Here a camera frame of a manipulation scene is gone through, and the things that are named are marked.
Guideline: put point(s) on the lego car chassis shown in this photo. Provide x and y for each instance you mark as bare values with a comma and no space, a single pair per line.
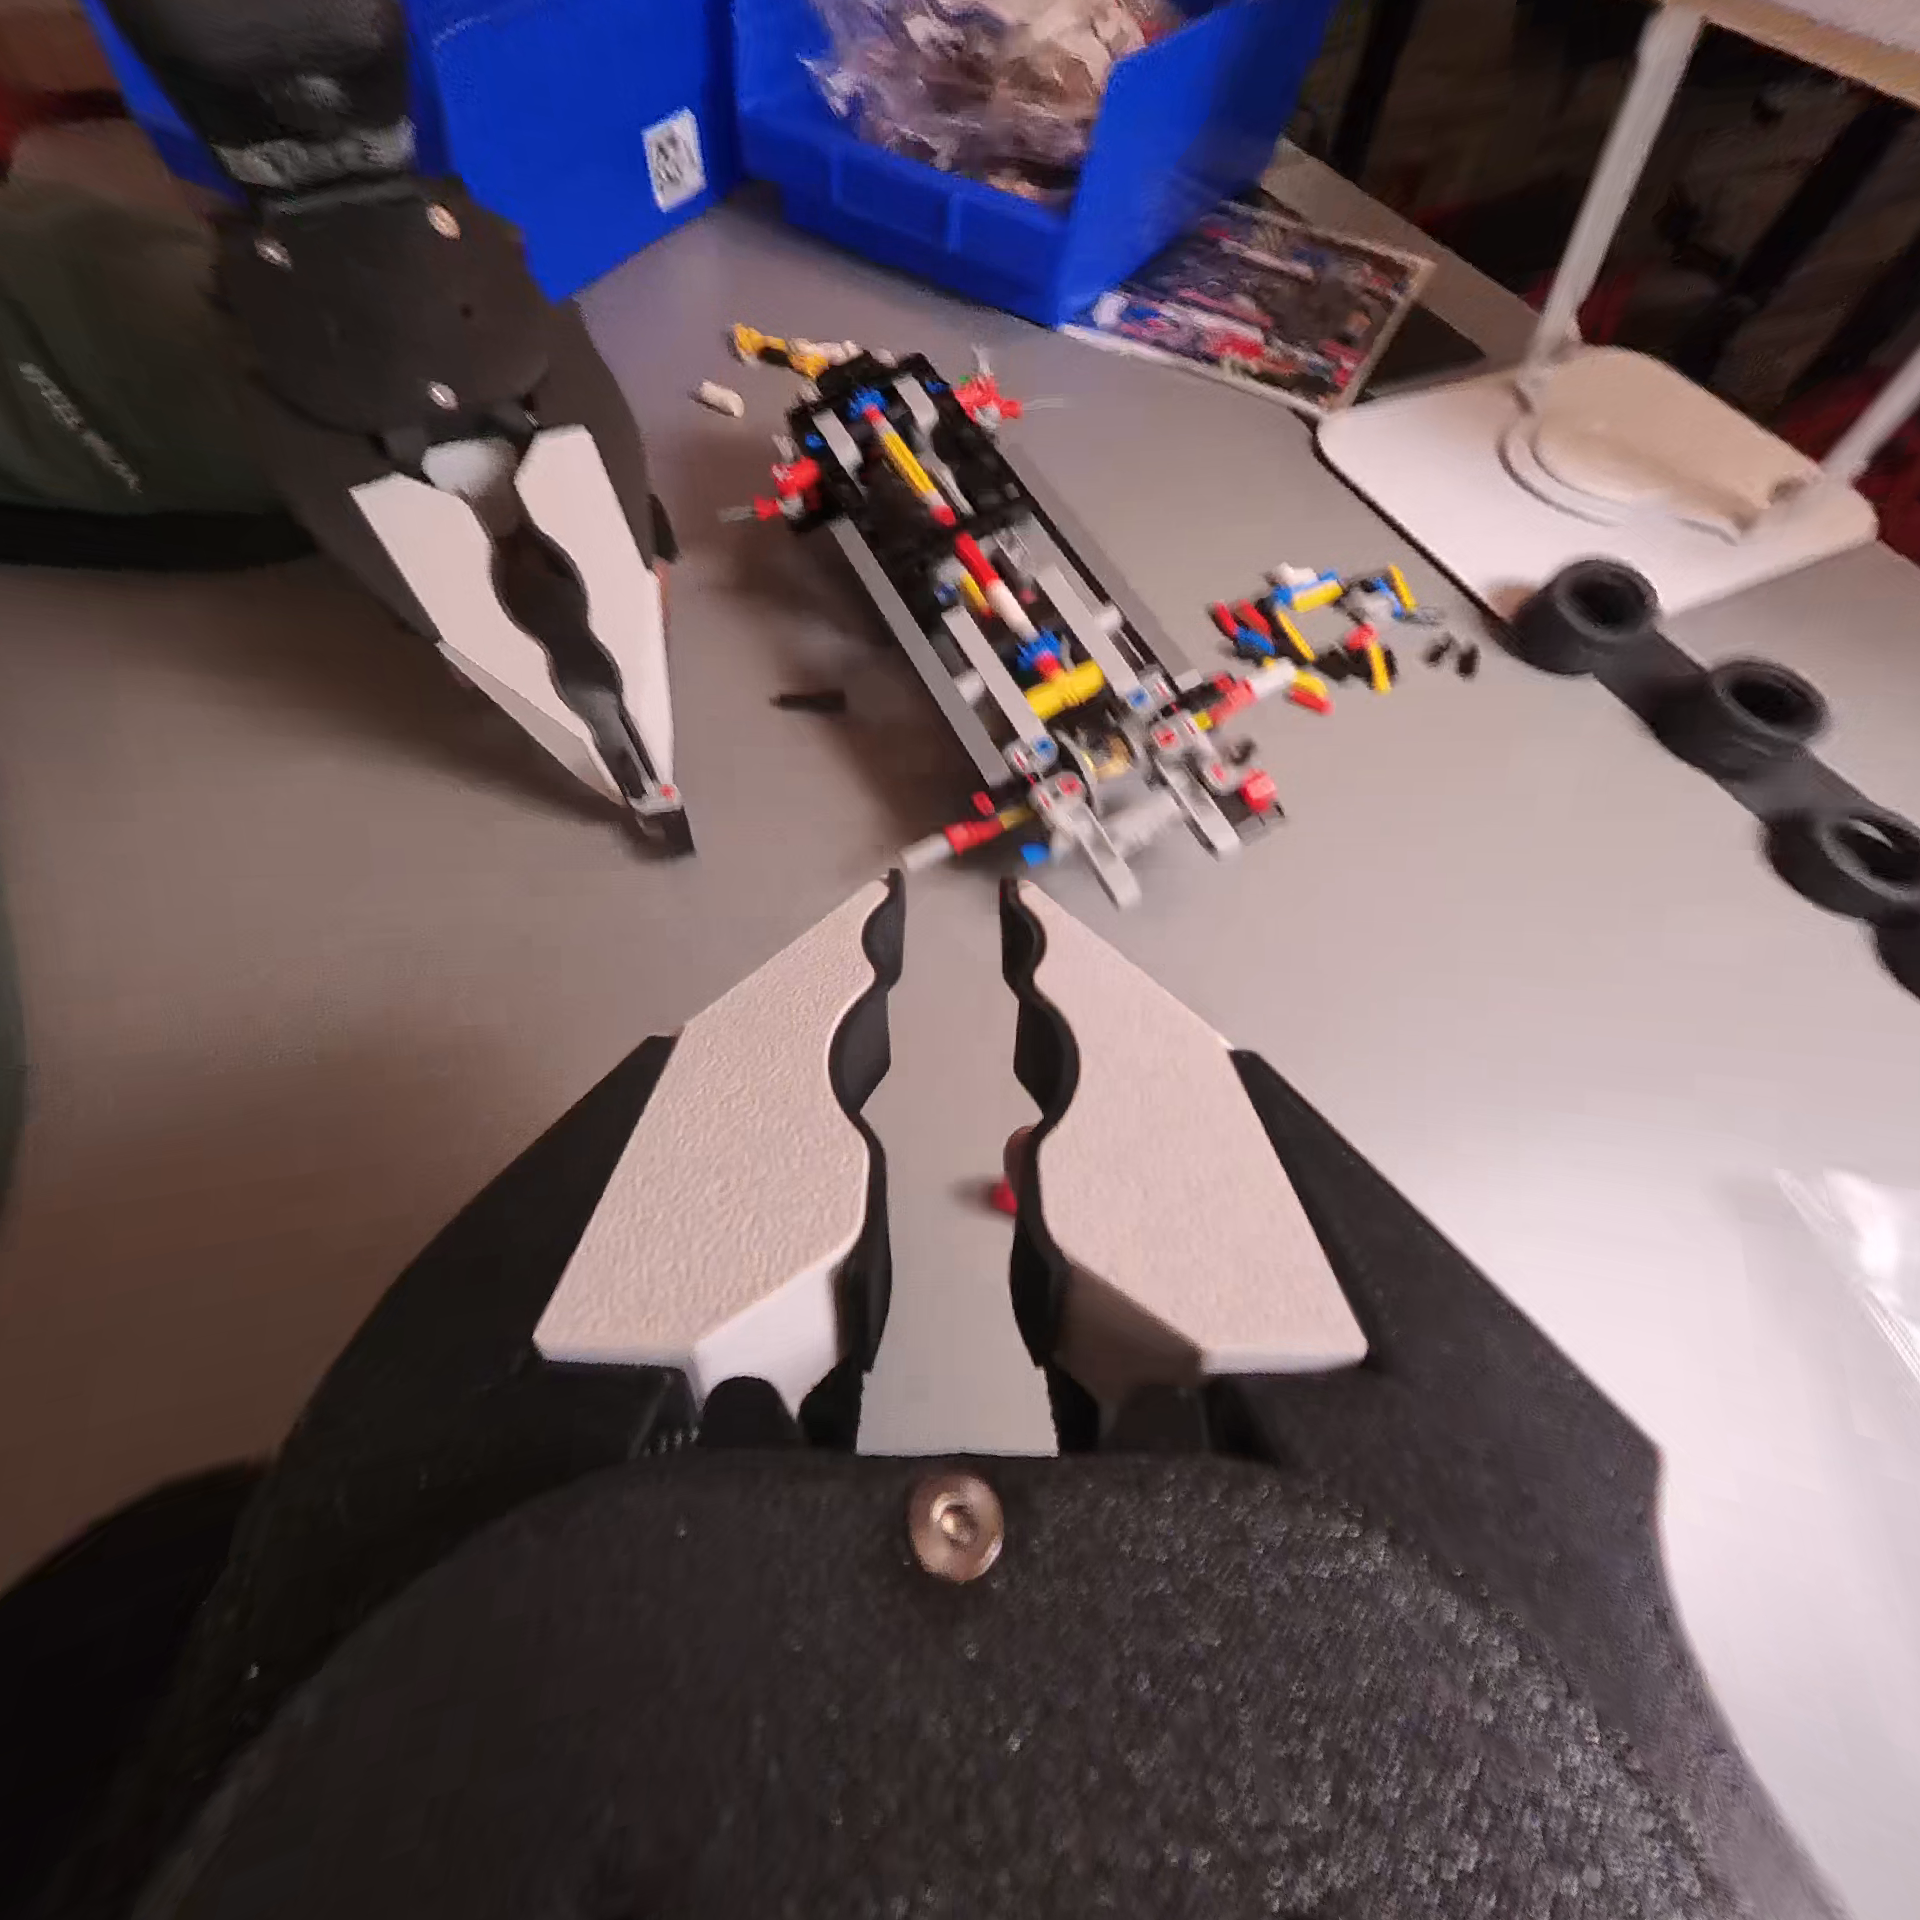
960,599

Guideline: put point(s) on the small white lego piece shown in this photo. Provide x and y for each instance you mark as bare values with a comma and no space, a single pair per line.
720,399

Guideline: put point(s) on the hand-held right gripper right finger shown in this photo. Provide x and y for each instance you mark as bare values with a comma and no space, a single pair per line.
1185,1202

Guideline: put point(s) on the white stand base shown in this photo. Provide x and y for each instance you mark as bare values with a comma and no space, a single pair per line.
1441,481

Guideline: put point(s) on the grey lego connector with pin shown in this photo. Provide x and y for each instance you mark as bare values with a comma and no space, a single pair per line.
661,803

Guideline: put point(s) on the blue bin with square tag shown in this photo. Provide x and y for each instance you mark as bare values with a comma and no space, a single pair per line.
556,137

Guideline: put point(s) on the person's right hand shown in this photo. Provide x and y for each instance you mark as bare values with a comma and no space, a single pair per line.
1021,1157

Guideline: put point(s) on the person's left forearm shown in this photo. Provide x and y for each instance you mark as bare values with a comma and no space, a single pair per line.
89,377

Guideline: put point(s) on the small yellow lego piece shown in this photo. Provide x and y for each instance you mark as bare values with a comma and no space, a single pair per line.
781,350

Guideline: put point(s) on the pile of small lego pieces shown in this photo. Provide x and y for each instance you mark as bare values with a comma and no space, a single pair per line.
1320,622

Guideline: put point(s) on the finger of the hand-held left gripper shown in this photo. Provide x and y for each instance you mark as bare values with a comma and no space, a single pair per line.
441,580
600,540

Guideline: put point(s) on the person's black trousers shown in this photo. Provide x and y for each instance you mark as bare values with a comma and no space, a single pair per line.
89,1651

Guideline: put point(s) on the blue bin with plastic bags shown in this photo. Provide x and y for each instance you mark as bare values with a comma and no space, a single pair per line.
930,225

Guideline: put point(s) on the plastic bags of lego parts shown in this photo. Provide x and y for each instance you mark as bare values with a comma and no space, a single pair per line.
991,76

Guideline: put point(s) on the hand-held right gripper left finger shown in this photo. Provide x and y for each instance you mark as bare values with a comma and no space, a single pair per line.
705,1185

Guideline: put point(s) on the lego instruction booklet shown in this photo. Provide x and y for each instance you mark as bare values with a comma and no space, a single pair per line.
1260,301

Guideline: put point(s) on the clear plastic bag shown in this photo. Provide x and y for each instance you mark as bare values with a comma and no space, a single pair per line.
1861,1319

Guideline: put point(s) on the black lego pin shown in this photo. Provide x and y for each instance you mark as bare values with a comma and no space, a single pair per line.
809,700

